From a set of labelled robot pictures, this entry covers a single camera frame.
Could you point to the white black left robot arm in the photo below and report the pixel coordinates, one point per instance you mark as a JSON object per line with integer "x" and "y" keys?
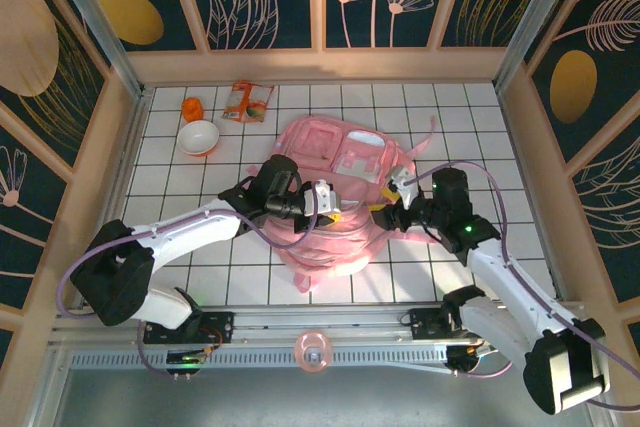
{"x": 190, "y": 232}

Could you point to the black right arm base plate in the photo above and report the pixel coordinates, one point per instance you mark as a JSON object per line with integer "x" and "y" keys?
{"x": 425, "y": 327}

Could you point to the white orange bowl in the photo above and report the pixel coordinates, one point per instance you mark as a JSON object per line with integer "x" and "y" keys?
{"x": 197, "y": 137}

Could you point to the black controller board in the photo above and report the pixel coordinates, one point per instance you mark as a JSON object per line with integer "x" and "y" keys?
{"x": 462, "y": 358}
{"x": 185, "y": 359}

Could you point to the aluminium frame post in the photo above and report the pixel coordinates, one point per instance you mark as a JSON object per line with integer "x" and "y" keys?
{"x": 97, "y": 27}
{"x": 537, "y": 12}

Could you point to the pink backpack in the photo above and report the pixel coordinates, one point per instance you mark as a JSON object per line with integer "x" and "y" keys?
{"x": 340, "y": 247}

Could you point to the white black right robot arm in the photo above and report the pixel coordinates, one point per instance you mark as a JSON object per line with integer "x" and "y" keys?
{"x": 500, "y": 272}

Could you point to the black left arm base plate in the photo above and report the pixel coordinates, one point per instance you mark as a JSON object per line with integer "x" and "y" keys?
{"x": 220, "y": 327}

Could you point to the orange snack bag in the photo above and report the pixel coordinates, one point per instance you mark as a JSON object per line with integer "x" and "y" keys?
{"x": 248, "y": 103}

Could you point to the aluminium mounting rail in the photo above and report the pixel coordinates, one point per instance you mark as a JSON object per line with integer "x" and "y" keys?
{"x": 325, "y": 319}

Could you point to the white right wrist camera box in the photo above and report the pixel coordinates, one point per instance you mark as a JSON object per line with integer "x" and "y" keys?
{"x": 407, "y": 187}

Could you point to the small orange plastic cup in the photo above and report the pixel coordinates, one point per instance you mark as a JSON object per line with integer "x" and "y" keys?
{"x": 192, "y": 109}

